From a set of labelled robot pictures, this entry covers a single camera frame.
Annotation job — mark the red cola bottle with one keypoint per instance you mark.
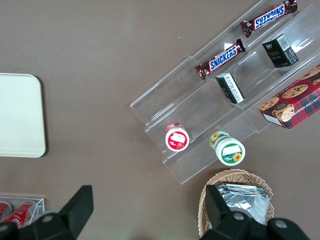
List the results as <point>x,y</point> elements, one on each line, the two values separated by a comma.
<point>21,213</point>
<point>5,208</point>

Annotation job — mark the cream plastic serving tray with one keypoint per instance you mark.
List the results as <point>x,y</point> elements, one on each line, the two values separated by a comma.
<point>20,115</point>

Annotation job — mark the clear acrylic bottle rack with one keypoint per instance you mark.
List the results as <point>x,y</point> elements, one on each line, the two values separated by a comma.
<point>40,205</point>

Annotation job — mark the light wicker basket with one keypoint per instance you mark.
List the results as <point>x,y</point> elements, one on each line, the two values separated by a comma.
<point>237,176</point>

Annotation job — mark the clear acrylic stepped shelf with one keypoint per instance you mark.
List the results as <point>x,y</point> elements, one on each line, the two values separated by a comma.
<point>190,105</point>

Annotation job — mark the Snickers chocolate bar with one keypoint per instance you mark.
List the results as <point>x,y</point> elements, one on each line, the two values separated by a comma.
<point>222,58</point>
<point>270,16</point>

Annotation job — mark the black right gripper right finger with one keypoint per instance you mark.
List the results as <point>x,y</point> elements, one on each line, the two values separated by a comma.
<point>220,215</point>

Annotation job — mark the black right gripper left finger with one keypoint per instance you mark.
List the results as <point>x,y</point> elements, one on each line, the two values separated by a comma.
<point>72,212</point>

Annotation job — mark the silver foil container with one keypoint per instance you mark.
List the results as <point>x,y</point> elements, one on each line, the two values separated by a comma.
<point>250,202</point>

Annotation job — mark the small black carton box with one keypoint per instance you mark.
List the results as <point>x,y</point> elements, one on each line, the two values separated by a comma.
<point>280,51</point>
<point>230,87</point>

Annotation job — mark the green lid yogurt cup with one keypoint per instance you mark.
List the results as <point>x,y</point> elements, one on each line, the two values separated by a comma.
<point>230,151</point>

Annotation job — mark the red lid yogurt cup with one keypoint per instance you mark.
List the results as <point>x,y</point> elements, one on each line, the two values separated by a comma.
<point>177,140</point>

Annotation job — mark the red tartan cookie box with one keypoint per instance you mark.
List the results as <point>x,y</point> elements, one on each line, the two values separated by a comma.
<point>295,100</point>

